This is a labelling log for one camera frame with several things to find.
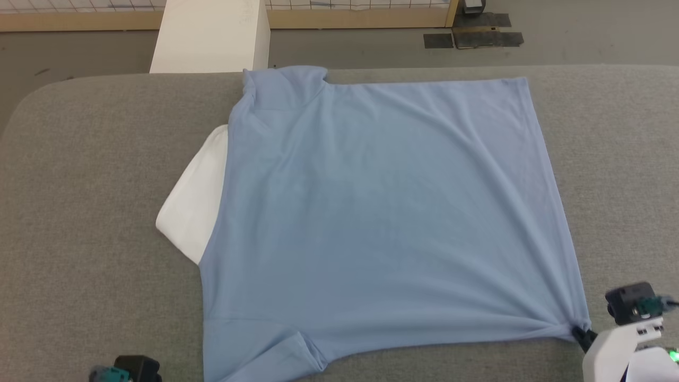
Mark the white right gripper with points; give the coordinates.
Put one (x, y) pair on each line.
(607, 353)

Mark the light blue and white shirt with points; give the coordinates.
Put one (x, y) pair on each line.
(371, 212)

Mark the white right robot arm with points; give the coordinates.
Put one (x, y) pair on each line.
(655, 369)

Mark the white rectangular box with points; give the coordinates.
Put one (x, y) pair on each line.
(212, 37)

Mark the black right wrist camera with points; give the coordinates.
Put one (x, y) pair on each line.
(631, 302)

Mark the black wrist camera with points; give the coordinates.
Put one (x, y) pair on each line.
(132, 370)
(631, 302)

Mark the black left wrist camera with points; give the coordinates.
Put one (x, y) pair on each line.
(132, 370)

